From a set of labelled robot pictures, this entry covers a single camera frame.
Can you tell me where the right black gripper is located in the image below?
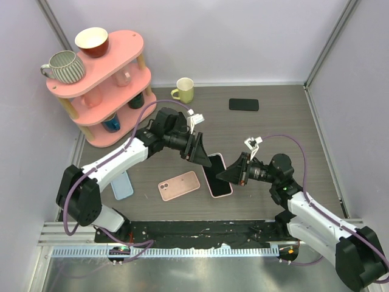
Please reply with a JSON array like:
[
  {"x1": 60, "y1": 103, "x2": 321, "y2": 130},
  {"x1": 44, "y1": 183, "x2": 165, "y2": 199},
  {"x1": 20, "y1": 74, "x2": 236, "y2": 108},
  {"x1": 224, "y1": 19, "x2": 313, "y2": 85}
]
[{"x1": 216, "y1": 151, "x2": 279, "y2": 186}]

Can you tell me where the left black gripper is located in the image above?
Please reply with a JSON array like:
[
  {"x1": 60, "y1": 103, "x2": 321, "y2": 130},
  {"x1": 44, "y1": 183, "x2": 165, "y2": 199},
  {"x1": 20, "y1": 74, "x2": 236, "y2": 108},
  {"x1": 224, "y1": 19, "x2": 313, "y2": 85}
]
[{"x1": 164, "y1": 130, "x2": 212, "y2": 167}]

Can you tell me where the pink phone case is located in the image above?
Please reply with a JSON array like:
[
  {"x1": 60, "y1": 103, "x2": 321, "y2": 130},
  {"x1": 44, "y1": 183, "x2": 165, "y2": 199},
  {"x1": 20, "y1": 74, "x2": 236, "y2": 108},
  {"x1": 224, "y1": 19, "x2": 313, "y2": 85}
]
[
  {"x1": 201, "y1": 152, "x2": 234, "y2": 199},
  {"x1": 158, "y1": 171, "x2": 201, "y2": 201}
]

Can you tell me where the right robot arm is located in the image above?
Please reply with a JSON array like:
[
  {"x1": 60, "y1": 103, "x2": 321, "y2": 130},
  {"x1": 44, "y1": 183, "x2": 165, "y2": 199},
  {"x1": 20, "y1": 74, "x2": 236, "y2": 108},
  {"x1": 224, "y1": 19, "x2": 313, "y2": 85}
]
[{"x1": 216, "y1": 152, "x2": 388, "y2": 291}]

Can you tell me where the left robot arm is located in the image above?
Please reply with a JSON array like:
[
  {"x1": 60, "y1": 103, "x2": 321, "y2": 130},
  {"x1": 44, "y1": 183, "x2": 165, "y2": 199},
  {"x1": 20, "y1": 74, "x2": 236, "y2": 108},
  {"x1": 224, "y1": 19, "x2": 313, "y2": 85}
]
[{"x1": 56, "y1": 107, "x2": 212, "y2": 243}]

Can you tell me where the black phone case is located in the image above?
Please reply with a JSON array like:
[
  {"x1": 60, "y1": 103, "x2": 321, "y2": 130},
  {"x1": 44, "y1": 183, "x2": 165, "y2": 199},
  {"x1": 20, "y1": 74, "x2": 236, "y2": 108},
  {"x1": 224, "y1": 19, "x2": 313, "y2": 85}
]
[{"x1": 229, "y1": 99, "x2": 260, "y2": 111}]

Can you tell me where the light blue phone case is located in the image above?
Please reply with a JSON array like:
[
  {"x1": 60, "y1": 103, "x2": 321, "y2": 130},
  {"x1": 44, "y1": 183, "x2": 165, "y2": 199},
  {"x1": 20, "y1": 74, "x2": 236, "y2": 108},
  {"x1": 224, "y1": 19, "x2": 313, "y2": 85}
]
[{"x1": 111, "y1": 172, "x2": 134, "y2": 201}]

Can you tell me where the yellow mug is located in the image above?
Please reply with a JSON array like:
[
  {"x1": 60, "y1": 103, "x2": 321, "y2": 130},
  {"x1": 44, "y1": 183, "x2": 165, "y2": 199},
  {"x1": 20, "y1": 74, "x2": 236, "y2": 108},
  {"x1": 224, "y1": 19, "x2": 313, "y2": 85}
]
[{"x1": 171, "y1": 77, "x2": 194, "y2": 104}]

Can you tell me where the dark green mug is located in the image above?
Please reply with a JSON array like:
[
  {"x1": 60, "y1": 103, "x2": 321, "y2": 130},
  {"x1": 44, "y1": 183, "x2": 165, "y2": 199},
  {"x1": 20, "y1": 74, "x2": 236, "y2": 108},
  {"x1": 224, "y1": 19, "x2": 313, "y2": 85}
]
[{"x1": 128, "y1": 92, "x2": 145, "y2": 110}]

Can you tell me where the blue mug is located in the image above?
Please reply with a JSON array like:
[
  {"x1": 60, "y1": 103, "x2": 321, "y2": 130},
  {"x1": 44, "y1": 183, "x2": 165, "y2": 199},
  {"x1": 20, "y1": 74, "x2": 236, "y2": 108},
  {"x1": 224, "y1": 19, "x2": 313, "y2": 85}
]
[{"x1": 102, "y1": 113, "x2": 121, "y2": 133}]

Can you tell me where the pink three-tier shelf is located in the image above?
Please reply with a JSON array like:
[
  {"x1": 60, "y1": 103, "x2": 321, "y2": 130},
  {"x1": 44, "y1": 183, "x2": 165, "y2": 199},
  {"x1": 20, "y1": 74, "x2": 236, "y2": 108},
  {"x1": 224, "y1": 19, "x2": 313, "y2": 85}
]
[{"x1": 46, "y1": 30, "x2": 156, "y2": 148}]

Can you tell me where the pink mug upper shelf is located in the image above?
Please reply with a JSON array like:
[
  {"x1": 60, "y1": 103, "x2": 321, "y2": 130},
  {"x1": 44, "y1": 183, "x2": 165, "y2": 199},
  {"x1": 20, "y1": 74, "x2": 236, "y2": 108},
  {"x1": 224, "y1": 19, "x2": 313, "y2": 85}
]
[{"x1": 112, "y1": 69, "x2": 131, "y2": 87}]

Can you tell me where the pink mug shelf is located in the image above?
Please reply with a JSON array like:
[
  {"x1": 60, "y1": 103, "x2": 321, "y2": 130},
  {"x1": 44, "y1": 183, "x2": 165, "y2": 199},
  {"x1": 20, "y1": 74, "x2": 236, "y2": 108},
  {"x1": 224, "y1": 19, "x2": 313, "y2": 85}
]
[
  {"x1": 112, "y1": 69, "x2": 131, "y2": 87},
  {"x1": 81, "y1": 86, "x2": 103, "y2": 108}
]

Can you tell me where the pink mug middle shelf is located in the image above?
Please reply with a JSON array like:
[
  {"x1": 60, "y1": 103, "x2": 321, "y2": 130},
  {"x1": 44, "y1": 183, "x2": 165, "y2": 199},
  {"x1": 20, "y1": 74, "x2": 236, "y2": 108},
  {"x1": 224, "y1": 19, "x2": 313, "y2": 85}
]
[{"x1": 81, "y1": 86, "x2": 103, "y2": 108}]

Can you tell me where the red bowl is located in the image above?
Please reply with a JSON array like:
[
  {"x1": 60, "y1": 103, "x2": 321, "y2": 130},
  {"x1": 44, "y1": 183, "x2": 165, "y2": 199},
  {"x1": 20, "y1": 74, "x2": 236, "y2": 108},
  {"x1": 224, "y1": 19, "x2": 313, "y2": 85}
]
[{"x1": 75, "y1": 27, "x2": 109, "y2": 58}]

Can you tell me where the grey striped mug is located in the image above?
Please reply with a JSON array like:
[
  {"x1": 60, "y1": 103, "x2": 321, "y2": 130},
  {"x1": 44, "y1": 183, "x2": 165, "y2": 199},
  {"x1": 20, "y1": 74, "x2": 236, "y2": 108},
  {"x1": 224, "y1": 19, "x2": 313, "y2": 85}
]
[{"x1": 40, "y1": 50, "x2": 86, "y2": 85}]

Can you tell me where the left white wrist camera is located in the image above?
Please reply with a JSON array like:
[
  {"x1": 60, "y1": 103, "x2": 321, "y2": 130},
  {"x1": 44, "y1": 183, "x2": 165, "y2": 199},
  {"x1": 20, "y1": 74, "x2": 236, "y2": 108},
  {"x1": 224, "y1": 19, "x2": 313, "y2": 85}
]
[{"x1": 187, "y1": 109, "x2": 205, "y2": 134}]

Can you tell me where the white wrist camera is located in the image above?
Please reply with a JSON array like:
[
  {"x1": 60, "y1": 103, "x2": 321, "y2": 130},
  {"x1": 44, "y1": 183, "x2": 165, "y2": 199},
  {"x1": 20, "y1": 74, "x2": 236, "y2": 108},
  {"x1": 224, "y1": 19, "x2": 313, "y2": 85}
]
[
  {"x1": 187, "y1": 109, "x2": 205, "y2": 134},
  {"x1": 244, "y1": 136, "x2": 263, "y2": 160}
]

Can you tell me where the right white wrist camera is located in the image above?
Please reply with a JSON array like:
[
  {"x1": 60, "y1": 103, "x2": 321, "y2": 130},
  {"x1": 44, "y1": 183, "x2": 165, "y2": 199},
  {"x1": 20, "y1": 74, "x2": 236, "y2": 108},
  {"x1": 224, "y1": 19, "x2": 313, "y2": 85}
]
[{"x1": 244, "y1": 136, "x2": 263, "y2": 160}]

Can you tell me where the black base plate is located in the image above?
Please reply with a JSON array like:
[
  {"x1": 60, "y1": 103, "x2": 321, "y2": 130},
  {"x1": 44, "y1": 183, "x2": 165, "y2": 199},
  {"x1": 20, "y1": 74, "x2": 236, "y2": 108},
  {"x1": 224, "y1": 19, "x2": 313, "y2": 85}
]
[{"x1": 113, "y1": 220, "x2": 297, "y2": 249}]

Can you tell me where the aluminium rail frame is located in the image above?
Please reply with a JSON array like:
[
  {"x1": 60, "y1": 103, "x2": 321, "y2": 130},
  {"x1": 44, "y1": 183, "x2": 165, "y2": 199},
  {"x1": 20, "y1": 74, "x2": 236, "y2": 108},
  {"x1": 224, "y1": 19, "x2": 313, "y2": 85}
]
[{"x1": 38, "y1": 218, "x2": 371, "y2": 247}]

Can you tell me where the white cable duct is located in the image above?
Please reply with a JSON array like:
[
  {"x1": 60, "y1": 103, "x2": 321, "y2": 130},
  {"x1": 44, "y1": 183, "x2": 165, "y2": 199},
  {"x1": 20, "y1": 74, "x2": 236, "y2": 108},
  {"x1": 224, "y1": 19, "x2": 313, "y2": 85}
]
[{"x1": 52, "y1": 245, "x2": 279, "y2": 259}]

